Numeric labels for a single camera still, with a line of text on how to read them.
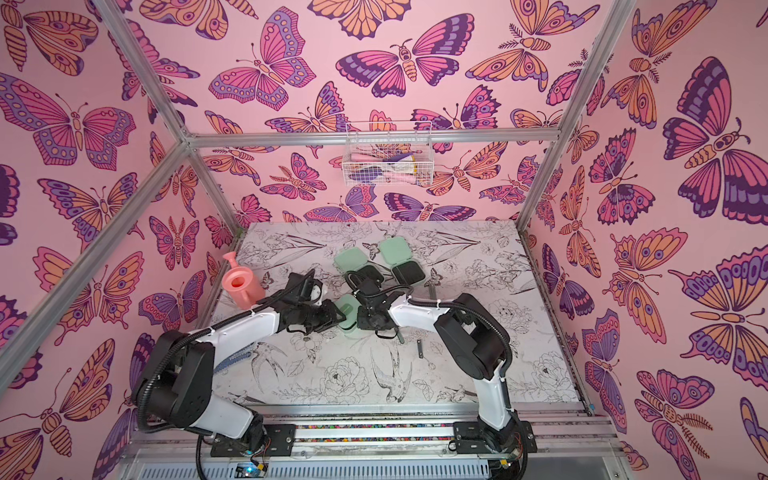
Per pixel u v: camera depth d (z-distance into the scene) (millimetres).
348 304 947
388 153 951
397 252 1130
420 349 894
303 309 718
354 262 1103
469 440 729
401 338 907
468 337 499
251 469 723
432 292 1001
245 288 901
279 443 733
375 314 720
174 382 440
